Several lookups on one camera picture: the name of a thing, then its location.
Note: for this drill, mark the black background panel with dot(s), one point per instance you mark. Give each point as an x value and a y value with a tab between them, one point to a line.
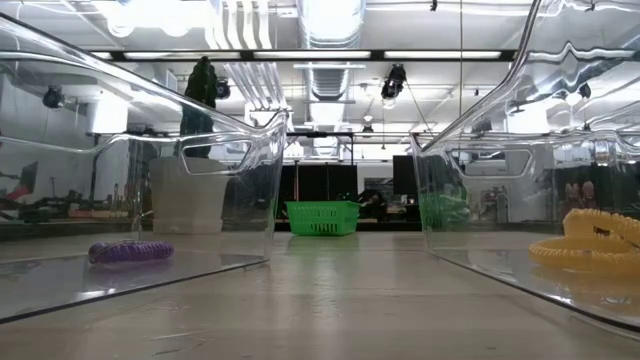
320	180

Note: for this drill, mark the green plastic basket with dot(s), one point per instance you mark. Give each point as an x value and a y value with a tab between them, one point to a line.
322	217

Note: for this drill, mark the person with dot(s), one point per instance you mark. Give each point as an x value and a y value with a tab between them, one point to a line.
372	200

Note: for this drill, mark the black background monitor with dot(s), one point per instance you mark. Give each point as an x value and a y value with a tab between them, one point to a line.
405	175

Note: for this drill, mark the black round ceiling device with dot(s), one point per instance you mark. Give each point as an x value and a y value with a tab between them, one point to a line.
222	89
584	90
52	97

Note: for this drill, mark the clear plastic bin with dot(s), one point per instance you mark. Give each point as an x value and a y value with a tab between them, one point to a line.
75	285
500	265

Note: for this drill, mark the cluttered background workbench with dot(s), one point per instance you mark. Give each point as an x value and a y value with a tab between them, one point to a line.
90	212

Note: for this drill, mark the pink background object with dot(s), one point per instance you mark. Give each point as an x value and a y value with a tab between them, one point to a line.
573	202
589	200

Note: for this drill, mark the tilted dark monitor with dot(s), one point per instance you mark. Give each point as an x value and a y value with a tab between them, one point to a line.
25	181

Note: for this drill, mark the black background table frame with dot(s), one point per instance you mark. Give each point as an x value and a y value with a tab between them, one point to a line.
320	134

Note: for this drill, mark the black overhead camera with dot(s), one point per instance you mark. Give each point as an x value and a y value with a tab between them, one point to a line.
395	80

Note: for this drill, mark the black overhead frame bar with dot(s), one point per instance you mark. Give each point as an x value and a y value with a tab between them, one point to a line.
377	54

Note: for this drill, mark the silver ventilation duct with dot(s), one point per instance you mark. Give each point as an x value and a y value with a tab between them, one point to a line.
330	25

